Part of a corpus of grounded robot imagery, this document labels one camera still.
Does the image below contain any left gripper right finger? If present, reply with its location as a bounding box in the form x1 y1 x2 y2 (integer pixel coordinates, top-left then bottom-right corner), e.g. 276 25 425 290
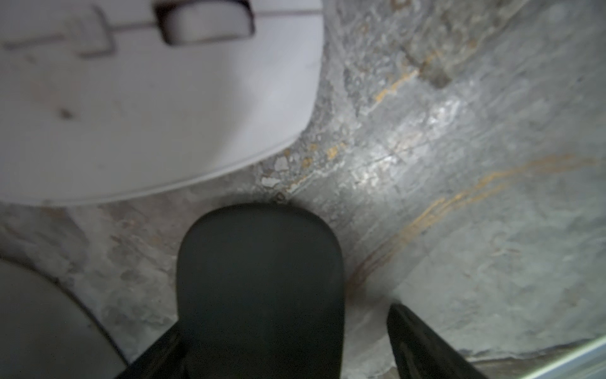
387 303 486 379

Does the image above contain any black computer mouse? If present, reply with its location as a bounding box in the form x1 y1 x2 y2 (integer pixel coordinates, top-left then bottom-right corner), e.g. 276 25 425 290
176 204 345 378

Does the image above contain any grey-white computer mouse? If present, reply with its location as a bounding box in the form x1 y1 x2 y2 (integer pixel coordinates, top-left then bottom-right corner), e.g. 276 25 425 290
1 261 127 378

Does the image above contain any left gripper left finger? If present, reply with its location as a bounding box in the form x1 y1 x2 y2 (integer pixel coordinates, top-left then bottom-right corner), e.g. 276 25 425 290
116 323 189 379

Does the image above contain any white mouse with logo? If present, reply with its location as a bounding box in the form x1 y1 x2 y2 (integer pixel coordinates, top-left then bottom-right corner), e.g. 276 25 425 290
1 1 324 206

